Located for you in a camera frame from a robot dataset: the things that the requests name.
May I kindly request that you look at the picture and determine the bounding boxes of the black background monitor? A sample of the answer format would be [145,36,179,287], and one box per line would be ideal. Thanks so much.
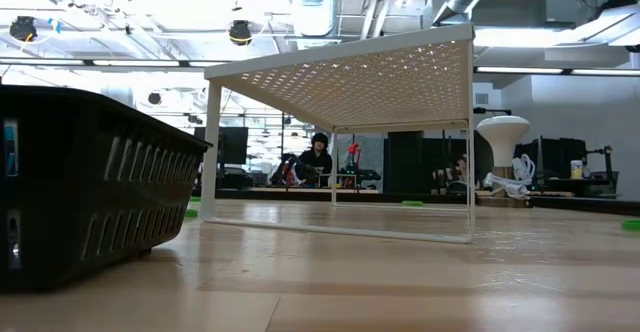
[193,126,250,166]

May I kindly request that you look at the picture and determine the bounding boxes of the black partition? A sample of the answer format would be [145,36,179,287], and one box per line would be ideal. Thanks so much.
[383,130,494,196]

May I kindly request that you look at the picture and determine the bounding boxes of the ceiling light strip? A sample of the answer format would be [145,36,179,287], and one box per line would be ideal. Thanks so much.
[474,65,565,76]
[569,67,640,78]
[91,59,182,68]

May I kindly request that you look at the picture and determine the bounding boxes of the person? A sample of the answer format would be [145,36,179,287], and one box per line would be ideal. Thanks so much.
[294,132,334,188]
[449,154,471,193]

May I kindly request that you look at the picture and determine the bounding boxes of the black aluminium table frame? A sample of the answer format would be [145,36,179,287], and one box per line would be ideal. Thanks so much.
[189,187,640,218]

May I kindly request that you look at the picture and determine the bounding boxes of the black slotted plastic basket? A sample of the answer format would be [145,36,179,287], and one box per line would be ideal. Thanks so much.
[0,84,214,293]

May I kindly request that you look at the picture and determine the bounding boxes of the white lamp cord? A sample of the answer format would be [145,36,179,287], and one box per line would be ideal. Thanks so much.
[482,153,537,201]

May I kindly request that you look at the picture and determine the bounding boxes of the white perforated metal shelf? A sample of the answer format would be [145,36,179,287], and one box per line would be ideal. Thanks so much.
[199,23,476,246]

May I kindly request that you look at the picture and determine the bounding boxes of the black desk monitors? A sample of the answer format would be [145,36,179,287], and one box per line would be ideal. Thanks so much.
[514,137,589,179]

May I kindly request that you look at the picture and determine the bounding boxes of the black monitor stand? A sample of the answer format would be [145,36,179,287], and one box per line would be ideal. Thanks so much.
[587,145,620,186]

